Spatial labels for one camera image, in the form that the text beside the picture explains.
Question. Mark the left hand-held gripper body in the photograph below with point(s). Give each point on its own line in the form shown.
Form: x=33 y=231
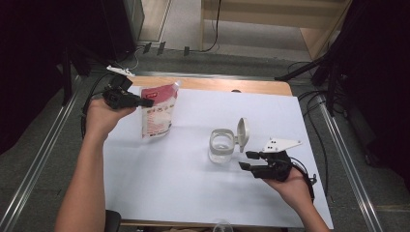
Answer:
x=119 y=95

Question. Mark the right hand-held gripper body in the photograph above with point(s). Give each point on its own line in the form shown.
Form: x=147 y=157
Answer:
x=274 y=167

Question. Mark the red and white pouch bag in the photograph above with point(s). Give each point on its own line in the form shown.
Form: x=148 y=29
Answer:
x=158 y=116

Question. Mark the clear jar with white lid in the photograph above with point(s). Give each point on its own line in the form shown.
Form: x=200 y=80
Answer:
x=221 y=155

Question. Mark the person's right hand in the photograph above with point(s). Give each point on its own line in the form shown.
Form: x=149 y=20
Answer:
x=293 y=190

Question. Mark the person's left hand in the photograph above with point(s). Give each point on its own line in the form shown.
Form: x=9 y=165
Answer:
x=103 y=121

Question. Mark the black metal stand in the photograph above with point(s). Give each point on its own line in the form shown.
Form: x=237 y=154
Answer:
x=66 y=80
x=299 y=69

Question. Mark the clear plastic item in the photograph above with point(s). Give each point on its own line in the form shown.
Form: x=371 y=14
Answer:
x=222 y=227

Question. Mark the wooden table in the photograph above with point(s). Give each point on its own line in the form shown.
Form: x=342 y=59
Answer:
x=209 y=83

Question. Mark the black cabinet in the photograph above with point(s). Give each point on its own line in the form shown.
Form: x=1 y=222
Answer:
x=119 y=25

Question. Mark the white paper sheet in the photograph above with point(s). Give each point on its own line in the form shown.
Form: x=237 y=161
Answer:
x=180 y=187

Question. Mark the black curtain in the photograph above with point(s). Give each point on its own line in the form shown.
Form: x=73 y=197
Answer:
x=380 y=80
x=29 y=64

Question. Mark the dark rounded object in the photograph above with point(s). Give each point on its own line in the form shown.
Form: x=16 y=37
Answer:
x=112 y=222

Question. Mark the light wooden furniture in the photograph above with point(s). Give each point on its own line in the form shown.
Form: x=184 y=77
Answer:
x=257 y=19

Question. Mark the black floor bracket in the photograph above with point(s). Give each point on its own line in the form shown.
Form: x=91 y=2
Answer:
x=161 y=48
x=147 y=47
x=186 y=51

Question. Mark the metal floor rail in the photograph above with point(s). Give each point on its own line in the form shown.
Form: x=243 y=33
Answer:
x=347 y=161
x=38 y=161

